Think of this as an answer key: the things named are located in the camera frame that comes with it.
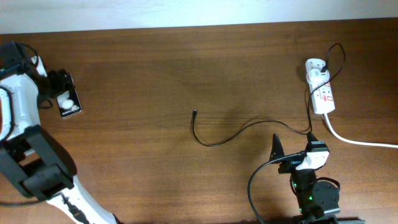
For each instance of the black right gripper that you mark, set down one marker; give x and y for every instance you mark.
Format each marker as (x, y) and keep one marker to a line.
(290, 163)

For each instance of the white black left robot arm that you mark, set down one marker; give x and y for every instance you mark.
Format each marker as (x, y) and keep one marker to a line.
(38, 166)

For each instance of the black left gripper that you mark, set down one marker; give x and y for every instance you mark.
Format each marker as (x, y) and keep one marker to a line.
(60, 86)

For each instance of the white power strip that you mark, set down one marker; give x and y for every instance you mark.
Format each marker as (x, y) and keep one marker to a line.
(322, 98)

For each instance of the black smartphone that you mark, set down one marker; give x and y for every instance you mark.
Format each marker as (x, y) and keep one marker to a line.
(68, 102)

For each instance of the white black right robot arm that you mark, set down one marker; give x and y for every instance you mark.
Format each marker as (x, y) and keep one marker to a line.
(317, 196)

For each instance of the white usb charger adapter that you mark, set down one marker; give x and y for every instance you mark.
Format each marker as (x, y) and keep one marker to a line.
(315, 76)

